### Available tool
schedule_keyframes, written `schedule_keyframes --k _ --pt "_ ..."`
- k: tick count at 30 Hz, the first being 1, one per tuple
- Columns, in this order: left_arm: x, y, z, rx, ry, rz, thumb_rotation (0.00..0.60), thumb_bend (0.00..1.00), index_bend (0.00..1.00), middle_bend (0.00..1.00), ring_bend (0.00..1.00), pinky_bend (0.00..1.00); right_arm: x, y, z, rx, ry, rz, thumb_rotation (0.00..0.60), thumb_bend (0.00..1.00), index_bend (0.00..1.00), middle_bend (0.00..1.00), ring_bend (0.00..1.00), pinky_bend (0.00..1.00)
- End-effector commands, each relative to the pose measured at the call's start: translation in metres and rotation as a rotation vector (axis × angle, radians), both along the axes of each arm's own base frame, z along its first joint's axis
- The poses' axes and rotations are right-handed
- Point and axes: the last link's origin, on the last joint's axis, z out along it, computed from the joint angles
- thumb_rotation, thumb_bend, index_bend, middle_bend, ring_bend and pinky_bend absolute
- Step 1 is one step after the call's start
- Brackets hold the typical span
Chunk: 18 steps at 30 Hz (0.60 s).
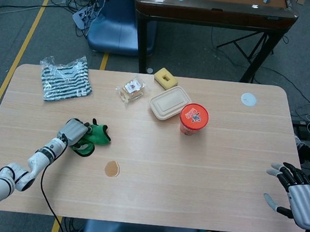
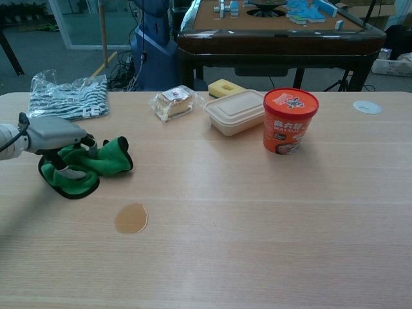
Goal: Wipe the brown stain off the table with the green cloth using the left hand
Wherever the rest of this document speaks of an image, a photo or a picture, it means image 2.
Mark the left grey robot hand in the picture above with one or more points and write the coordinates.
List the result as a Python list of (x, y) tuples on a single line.
[(54, 133)]

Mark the green microfibre cloth black trim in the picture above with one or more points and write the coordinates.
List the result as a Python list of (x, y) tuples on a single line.
[(112, 157)]

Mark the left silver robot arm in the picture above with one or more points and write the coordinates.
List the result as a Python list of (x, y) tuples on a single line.
[(9, 145)]

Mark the brown liquid spill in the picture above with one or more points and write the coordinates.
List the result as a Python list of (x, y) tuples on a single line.
[(132, 219)]

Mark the striped garment in plastic bag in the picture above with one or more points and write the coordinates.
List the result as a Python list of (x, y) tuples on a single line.
[(74, 99)]

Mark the black slanted table leg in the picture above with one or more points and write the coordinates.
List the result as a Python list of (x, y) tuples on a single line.
[(11, 54)]

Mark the wooden pole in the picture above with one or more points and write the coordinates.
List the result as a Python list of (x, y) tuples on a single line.
[(103, 32)]

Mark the wrapped cake slice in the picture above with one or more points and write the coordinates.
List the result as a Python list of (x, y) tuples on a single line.
[(174, 103)]

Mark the blue machine base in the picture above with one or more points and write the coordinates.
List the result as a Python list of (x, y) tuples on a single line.
[(157, 64)]

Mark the yellow sponge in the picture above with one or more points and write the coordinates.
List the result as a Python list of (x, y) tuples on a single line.
[(219, 87)]

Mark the beige lidded food container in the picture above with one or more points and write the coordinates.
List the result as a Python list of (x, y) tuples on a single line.
[(235, 112)]

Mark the upright blue mahjong tiles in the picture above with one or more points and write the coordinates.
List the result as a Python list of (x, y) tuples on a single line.
[(233, 9)]

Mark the orange instant noodle cup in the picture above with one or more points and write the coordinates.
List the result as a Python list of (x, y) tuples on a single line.
[(288, 125)]

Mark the dark wooden mahjong table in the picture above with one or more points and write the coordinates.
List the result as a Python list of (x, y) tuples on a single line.
[(277, 42)]

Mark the black mahjong table centre dome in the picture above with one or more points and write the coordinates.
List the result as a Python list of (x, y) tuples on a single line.
[(265, 4)]

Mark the pile of blue mahjong tiles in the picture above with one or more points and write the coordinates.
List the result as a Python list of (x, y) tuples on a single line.
[(305, 13)]

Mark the black tripod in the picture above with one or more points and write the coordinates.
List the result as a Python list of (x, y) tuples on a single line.
[(341, 83)]

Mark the single blue mahjong tile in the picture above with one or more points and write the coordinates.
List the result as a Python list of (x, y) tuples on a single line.
[(338, 24)]

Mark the white plastic basket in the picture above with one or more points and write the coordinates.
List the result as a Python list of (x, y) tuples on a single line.
[(391, 67)]

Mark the cardboard box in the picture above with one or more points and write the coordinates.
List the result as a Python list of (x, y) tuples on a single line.
[(383, 9)]

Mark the black bag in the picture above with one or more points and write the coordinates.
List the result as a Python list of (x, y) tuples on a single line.
[(399, 42)]

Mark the glass door with white frame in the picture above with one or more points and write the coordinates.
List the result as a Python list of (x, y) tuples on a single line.
[(83, 29)]

